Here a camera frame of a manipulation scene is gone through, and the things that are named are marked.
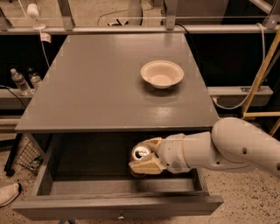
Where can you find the open grey top drawer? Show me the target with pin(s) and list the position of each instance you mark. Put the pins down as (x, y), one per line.
(87, 176)

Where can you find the clear water bottle right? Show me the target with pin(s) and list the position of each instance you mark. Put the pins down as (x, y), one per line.
(34, 77)

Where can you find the white paper bowl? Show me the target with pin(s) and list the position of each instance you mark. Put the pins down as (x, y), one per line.
(162, 73)

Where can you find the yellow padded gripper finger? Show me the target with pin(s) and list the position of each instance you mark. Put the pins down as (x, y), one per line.
(153, 144)
(150, 164)

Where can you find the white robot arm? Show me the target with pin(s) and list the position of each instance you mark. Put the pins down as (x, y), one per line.
(232, 145)

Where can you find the clear water bottle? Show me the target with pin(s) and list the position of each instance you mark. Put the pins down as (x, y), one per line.
(34, 77)
(20, 82)

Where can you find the black wire basket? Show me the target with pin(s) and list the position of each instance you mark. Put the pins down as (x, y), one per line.
(28, 153)

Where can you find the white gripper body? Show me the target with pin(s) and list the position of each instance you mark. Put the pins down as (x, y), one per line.
(173, 153)

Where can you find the orange soda can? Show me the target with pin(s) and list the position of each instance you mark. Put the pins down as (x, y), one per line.
(137, 153)

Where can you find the grey cabinet counter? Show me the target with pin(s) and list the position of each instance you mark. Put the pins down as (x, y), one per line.
(94, 86)

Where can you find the white shoe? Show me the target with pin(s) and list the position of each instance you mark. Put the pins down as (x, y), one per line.
(9, 193)

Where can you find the metal drawer knob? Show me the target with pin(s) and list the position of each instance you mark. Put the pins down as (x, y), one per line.
(121, 216)

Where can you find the clear water bottle left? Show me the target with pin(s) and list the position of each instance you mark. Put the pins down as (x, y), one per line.
(20, 82)

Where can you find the can in wire basket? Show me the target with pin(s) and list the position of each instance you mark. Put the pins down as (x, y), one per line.
(36, 163)

